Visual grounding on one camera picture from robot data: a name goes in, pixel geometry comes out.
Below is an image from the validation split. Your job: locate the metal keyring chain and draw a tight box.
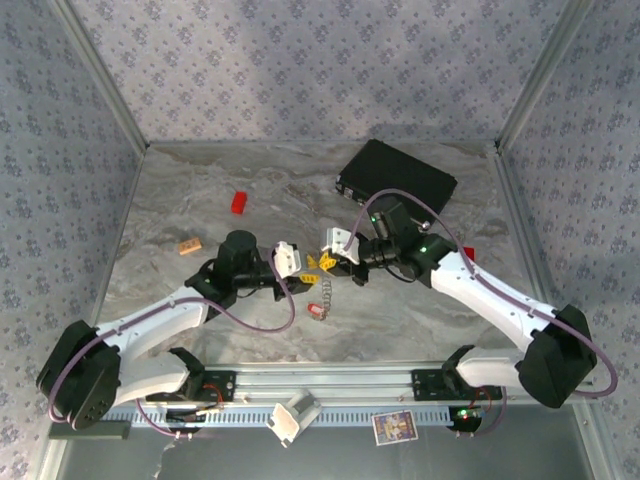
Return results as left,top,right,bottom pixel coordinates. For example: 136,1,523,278
319,277,335,322

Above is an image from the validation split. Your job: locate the black case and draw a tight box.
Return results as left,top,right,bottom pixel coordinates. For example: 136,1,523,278
334,138,459,230

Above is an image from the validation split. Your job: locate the colourful picture card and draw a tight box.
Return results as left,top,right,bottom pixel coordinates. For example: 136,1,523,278
370,409,419,447

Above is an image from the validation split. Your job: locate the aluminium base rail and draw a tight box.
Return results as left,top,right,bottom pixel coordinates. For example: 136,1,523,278
202,363,599,402

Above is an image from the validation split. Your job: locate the aluminium frame side bar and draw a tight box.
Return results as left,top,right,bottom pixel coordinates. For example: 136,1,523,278
37,142,151,480
492,142,619,480

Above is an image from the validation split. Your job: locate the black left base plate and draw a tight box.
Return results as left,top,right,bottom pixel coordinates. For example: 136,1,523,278
144,368,238,402

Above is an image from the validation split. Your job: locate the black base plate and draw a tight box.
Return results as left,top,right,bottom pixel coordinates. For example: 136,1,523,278
144,368,238,402
410,368,504,402

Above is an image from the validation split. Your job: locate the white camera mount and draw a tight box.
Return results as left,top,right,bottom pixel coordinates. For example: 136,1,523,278
265,390,323,449

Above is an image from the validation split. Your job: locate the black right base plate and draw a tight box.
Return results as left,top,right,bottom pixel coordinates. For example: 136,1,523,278
410,368,504,402

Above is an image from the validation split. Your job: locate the grey slotted cable duct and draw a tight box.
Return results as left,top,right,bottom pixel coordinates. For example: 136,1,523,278
92,405,482,429

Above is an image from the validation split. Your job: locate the aluminium frame post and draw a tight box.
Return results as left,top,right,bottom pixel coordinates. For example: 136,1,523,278
47,0,152,150
493,0,597,151

